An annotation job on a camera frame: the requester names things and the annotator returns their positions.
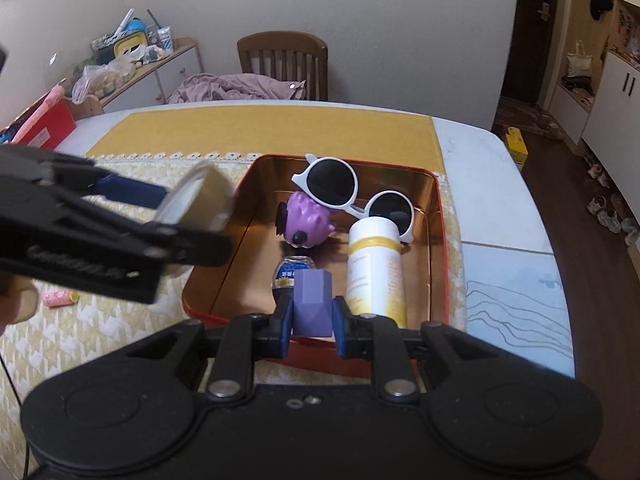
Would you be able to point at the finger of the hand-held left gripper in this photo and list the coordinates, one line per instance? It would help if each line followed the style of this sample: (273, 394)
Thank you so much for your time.
(200, 247)
(130, 191)

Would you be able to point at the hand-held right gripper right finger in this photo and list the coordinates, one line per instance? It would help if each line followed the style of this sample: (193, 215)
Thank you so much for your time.
(341, 326)

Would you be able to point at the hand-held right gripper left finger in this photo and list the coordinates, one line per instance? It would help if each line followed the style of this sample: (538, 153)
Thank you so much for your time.
(286, 321)

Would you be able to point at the purple faceted block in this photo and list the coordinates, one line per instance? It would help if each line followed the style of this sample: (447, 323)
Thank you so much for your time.
(312, 305)

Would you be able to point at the small blue cap bottle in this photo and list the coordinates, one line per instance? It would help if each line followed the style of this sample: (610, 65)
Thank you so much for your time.
(290, 272)

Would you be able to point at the red metal tin box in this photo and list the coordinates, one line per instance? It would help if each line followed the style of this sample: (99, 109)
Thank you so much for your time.
(250, 260)

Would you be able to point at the round gold jar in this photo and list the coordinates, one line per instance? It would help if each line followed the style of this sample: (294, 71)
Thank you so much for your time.
(210, 195)

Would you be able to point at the white bottle with yellow label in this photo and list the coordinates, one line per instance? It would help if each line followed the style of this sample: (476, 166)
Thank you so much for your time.
(375, 270)

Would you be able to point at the purple toy figure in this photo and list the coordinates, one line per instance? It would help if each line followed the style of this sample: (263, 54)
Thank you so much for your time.
(307, 220)

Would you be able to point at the white round sunglasses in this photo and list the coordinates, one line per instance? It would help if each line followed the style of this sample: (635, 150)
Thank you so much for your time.
(330, 180)

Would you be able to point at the person's left hand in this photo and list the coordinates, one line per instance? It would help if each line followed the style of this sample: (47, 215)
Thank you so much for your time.
(20, 306)

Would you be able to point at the small pink tube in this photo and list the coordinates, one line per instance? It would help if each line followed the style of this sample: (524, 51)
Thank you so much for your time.
(60, 298)

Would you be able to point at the red cardboard box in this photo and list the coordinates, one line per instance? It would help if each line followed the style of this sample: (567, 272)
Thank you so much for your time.
(50, 125)

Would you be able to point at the clear plastic bag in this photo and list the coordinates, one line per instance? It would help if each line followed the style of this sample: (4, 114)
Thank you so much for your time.
(100, 80)

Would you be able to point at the white side cabinet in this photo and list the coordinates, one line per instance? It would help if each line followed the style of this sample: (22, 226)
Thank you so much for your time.
(175, 70)

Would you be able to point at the yellow patterned tablecloth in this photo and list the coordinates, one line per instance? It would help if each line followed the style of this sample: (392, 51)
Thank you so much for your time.
(275, 132)

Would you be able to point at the yellow storage bin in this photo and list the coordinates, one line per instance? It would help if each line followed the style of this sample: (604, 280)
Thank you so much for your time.
(128, 46)

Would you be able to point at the pink crumpled cloth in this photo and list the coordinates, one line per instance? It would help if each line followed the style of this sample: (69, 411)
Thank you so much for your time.
(235, 87)

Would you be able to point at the brown wooden chair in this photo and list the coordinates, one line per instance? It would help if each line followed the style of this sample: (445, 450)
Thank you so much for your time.
(282, 60)

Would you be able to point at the yellow cardboard box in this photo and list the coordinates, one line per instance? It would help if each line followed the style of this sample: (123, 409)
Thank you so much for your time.
(517, 147)

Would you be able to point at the row of shoes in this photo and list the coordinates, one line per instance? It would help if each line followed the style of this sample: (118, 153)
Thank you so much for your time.
(607, 210)

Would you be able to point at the dark brown door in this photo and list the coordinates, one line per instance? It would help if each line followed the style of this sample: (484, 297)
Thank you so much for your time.
(537, 35)

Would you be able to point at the white lower cabinet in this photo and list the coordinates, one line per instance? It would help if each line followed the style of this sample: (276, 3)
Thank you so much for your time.
(615, 105)

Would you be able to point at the white tote bag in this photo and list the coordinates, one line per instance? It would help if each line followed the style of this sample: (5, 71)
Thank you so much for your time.
(580, 62)

